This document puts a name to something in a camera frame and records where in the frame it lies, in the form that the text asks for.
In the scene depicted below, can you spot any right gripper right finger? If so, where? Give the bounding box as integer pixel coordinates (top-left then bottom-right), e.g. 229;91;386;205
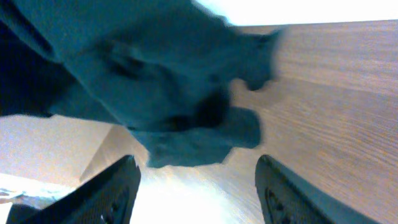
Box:
255;154;378;224

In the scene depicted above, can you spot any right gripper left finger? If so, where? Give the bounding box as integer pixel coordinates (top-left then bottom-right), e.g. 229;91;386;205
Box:
6;155;141;224

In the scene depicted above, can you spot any black t-shirt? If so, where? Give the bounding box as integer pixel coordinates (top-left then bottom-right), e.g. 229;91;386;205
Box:
1;1;282;168

